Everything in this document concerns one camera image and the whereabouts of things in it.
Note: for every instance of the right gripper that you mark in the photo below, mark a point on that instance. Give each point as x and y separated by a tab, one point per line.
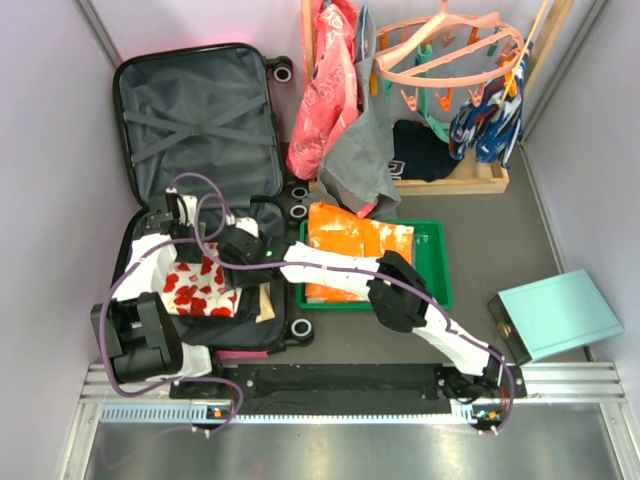
232	276

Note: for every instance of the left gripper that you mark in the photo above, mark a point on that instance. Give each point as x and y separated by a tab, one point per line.
191	250

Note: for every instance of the pink hard-shell suitcase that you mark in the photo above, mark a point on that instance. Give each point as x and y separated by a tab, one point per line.
201	120

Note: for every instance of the white red floral garment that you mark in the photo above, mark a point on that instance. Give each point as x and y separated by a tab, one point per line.
200	290

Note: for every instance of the orange item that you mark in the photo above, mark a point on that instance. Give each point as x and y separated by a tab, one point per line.
333	229

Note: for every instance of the green plastic tray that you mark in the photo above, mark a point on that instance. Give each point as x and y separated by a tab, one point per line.
430	259

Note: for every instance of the light blue plastic tray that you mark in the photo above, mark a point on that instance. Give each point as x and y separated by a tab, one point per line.
551	316

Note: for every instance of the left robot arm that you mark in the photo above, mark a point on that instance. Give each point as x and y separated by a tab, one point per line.
136	335

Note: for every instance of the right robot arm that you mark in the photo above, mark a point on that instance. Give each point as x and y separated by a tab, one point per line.
397	293

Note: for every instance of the grey hanging garment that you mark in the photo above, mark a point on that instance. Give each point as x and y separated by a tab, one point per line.
355	174

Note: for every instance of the coral patterned jacket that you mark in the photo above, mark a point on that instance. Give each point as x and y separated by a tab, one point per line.
330	101

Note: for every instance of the dark navy folded garment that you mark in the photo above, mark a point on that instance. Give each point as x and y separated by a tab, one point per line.
419	154

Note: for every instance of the pink round clothes hanger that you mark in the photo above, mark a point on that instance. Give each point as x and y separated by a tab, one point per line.
439	61

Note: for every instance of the wooden clothes rack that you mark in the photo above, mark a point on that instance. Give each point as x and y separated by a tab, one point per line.
450	180

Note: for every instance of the teal round clothes hanger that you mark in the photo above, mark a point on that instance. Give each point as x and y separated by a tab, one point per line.
462	78

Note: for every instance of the blue white patterned garment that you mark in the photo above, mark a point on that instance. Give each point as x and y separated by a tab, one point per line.
492	128

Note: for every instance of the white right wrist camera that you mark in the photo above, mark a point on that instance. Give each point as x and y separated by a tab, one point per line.
246	224

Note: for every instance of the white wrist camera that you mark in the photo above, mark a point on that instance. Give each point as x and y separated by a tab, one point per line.
186	206
246	224

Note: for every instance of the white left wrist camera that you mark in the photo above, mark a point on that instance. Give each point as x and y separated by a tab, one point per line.
186	206

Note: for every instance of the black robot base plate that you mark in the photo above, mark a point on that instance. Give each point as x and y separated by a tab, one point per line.
352	389

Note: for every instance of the aluminium rail frame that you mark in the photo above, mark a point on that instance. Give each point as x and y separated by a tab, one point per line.
204	403

